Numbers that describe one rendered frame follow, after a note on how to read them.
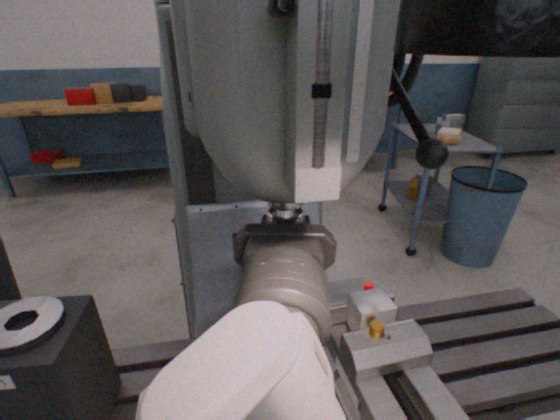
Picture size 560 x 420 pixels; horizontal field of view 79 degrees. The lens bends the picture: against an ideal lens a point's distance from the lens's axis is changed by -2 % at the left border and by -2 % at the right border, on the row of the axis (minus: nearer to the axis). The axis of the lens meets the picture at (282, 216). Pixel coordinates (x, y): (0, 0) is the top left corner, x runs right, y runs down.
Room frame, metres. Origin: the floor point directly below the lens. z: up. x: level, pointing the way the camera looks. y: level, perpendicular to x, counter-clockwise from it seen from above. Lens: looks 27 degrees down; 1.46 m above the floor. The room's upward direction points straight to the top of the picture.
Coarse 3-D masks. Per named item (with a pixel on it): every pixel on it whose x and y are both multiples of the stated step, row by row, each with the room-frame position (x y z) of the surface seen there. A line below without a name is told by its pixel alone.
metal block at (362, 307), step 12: (348, 300) 0.44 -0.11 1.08; (360, 300) 0.42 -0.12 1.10; (372, 300) 0.42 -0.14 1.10; (384, 300) 0.42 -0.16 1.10; (348, 312) 0.43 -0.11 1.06; (360, 312) 0.40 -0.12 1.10; (372, 312) 0.39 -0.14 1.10; (384, 312) 0.40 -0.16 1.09; (396, 312) 0.40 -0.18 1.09; (348, 324) 0.43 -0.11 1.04; (360, 324) 0.39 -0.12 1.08
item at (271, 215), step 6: (270, 210) 0.39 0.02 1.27; (276, 210) 0.39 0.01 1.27; (300, 210) 0.39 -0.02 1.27; (270, 216) 0.38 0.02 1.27; (276, 216) 0.38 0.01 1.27; (282, 216) 0.38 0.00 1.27; (288, 216) 0.38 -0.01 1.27; (294, 216) 0.38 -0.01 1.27; (300, 216) 0.38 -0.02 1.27; (270, 222) 0.38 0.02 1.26; (276, 222) 0.37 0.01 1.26; (282, 222) 0.37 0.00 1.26; (288, 222) 0.37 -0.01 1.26; (294, 222) 0.37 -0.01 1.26
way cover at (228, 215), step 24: (192, 216) 0.71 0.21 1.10; (216, 216) 0.72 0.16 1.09; (240, 216) 0.73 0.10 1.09; (312, 216) 0.76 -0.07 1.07; (192, 240) 0.69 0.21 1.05; (216, 240) 0.70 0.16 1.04; (192, 264) 0.66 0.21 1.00; (216, 264) 0.67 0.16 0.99; (216, 288) 0.63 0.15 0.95; (216, 312) 0.59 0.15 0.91
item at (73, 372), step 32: (0, 320) 0.31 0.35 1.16; (32, 320) 0.32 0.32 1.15; (64, 320) 0.32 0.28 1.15; (96, 320) 0.36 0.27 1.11; (0, 352) 0.27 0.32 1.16; (32, 352) 0.27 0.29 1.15; (64, 352) 0.28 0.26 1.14; (96, 352) 0.34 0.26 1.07; (0, 384) 0.25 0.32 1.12; (32, 384) 0.25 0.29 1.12; (64, 384) 0.26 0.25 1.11; (96, 384) 0.31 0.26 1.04; (0, 416) 0.25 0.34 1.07; (32, 416) 0.25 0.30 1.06; (64, 416) 0.26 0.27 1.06; (96, 416) 0.29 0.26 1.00
